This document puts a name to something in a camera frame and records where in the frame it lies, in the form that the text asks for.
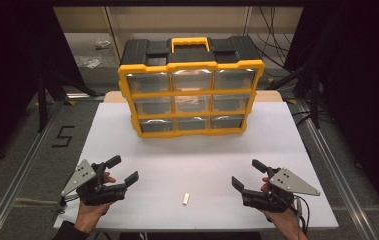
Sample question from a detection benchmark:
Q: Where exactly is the bundle of black cables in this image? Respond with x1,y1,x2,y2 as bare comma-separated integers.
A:
248,6,295,69

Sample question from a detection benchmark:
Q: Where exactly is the left hand-held gripper cable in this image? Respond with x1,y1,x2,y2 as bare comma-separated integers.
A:
51,194,80,215

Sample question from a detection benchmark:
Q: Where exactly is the black curtain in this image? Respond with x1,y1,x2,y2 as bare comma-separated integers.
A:
285,0,379,228
0,0,85,176

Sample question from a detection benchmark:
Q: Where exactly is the right hand-held gripper cable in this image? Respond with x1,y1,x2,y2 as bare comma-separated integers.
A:
292,195,311,235

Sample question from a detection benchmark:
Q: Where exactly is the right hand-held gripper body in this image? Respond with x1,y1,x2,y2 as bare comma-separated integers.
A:
241,166,321,214

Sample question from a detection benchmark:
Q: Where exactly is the black metal stand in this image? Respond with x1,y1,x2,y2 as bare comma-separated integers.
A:
36,71,105,134
266,66,322,130

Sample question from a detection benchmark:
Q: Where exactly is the person's left hand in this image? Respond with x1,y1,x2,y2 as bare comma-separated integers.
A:
74,171,117,234

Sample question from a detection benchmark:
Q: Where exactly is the person's right hand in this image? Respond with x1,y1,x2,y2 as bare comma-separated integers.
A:
260,176,309,240

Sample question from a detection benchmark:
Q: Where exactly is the hand-held gripper cable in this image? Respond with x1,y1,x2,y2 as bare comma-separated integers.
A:
292,195,311,235
51,194,80,215

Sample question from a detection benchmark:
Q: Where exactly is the set of clear cabinet drawers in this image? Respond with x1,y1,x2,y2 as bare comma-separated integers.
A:
125,68,256,133

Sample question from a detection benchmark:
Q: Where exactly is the small clear plastic bag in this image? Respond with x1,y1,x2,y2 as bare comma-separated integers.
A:
95,39,112,50

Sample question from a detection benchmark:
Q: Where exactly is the yellow black organizer cabinet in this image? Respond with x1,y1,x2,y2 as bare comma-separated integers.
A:
117,35,266,139

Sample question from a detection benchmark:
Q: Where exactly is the aluminium floor rail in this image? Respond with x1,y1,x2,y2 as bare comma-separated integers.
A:
0,99,65,240
296,99,379,240

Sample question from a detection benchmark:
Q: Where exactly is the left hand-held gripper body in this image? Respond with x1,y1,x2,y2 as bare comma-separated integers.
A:
60,159,128,207

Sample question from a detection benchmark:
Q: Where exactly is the large clear plastic bag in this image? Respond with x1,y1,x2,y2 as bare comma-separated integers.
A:
75,54,103,70

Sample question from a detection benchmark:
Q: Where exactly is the white upright post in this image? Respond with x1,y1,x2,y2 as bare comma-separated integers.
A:
101,6,125,58

